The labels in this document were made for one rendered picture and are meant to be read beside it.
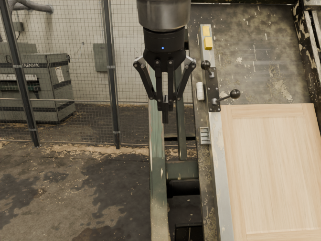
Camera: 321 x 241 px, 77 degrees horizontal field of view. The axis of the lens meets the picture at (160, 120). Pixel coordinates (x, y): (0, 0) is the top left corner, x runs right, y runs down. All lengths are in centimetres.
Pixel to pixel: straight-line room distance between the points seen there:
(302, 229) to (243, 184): 27
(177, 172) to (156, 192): 14
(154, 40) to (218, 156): 59
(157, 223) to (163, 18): 67
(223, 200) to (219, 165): 13
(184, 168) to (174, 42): 62
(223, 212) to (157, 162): 31
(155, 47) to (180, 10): 7
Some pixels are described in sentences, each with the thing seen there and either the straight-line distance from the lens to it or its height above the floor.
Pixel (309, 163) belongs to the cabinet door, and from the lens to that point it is 106.
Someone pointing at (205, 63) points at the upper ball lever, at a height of 154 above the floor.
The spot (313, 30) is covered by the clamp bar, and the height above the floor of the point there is 167.
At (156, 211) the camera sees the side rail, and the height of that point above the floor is 104.
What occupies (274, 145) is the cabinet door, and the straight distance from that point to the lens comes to 98.
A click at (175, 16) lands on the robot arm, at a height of 165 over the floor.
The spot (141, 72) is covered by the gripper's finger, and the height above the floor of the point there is 155.
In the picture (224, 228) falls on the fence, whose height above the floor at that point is 98.
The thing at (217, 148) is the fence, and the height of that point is 122.
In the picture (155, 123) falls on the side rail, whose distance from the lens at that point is 80.
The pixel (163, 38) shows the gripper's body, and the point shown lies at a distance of 36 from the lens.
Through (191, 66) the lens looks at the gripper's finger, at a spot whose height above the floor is 157.
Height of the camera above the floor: 161
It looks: 20 degrees down
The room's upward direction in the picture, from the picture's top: straight up
